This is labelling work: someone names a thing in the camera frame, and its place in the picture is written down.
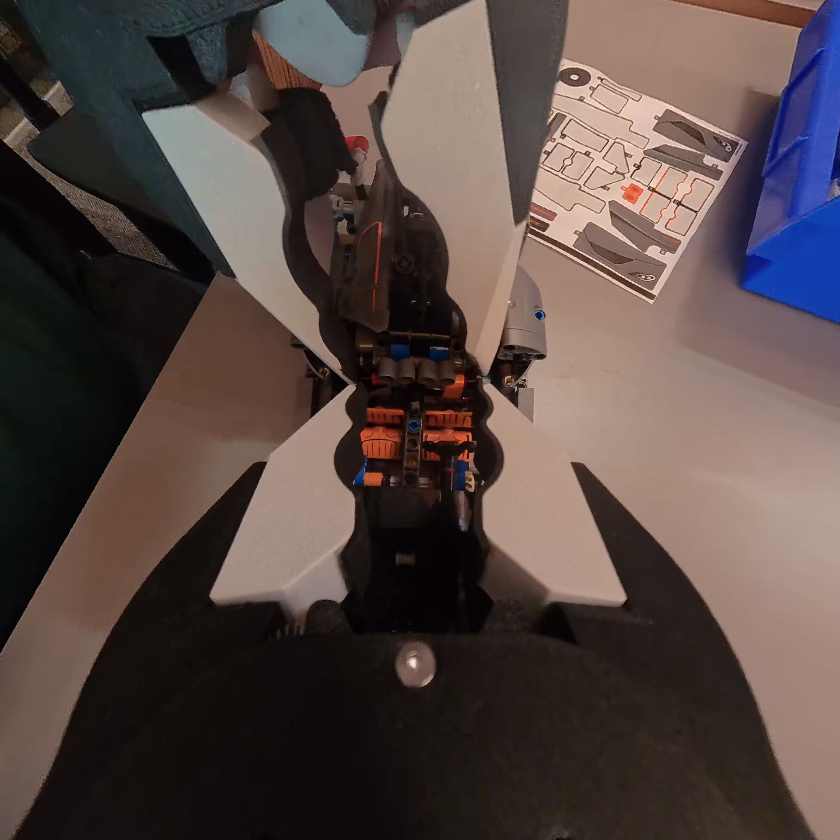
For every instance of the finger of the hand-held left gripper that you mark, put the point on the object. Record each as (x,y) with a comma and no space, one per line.
(223,197)
(453,131)

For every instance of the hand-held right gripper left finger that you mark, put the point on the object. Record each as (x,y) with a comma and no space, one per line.
(289,525)

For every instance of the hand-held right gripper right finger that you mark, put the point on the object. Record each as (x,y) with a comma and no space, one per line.
(551,525)

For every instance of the grey and orange lego car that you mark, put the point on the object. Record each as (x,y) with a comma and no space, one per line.
(407,446)

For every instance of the lego sticker sheet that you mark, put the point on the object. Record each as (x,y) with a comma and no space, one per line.
(630,184)

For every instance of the grey woven fabric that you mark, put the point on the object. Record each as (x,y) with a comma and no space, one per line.
(105,216)

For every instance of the person's green garment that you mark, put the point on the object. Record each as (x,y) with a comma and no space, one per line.
(52,426)

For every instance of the blue plastic storage bin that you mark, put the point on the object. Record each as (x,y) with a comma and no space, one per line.
(800,197)

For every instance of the brown wooden rail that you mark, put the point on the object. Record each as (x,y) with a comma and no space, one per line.
(741,10)

